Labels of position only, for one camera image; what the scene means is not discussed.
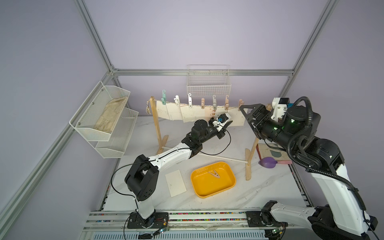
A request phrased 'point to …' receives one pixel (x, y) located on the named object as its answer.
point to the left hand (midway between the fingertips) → (228, 120)
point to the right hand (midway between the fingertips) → (243, 117)
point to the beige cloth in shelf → (110, 114)
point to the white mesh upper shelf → (96, 119)
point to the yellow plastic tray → (212, 179)
